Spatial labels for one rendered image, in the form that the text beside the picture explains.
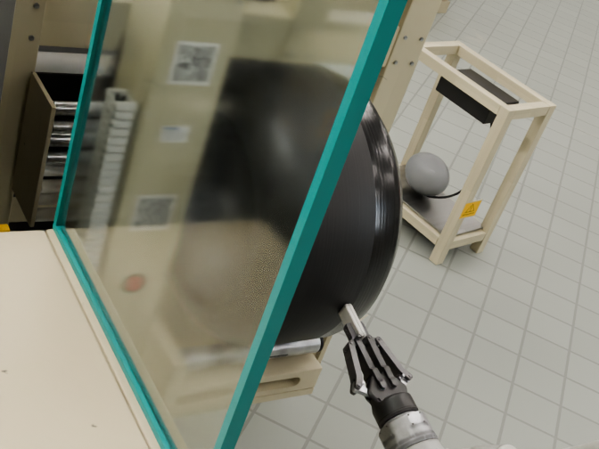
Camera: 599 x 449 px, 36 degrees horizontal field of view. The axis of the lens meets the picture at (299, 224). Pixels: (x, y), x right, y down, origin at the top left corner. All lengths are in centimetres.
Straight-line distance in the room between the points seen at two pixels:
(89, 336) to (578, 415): 277
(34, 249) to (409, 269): 286
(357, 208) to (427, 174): 267
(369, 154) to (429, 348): 210
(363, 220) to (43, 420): 73
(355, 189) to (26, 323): 64
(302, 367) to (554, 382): 205
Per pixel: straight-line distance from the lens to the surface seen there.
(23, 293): 133
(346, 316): 172
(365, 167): 166
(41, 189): 204
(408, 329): 375
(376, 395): 164
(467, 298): 410
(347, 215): 163
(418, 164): 433
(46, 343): 126
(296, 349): 195
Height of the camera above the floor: 211
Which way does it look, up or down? 31 degrees down
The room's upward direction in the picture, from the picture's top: 20 degrees clockwise
